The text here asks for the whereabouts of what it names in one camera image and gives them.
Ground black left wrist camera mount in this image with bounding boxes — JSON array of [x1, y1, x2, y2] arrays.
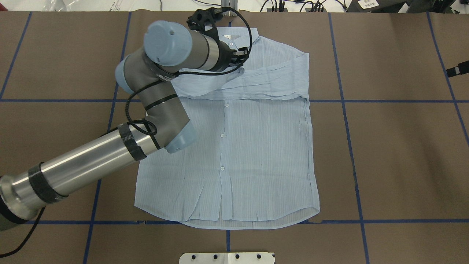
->
[[187, 7, 224, 39]]

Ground black cables on back bench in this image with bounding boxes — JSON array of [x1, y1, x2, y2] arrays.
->
[[256, 0, 348, 13]]

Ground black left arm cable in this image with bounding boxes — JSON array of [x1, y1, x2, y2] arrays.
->
[[125, 7, 253, 151]]

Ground black box with white label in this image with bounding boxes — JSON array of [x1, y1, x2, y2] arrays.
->
[[346, 0, 406, 13]]

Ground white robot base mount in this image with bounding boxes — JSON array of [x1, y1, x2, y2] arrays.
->
[[179, 252, 276, 264]]

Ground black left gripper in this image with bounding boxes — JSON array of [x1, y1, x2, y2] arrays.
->
[[218, 43, 250, 72]]

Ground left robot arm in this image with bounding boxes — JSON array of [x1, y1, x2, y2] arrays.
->
[[1, 21, 252, 231]]

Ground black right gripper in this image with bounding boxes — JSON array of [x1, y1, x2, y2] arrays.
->
[[446, 60, 469, 77]]

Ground light blue button-up shirt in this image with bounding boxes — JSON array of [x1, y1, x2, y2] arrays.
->
[[134, 27, 320, 230]]

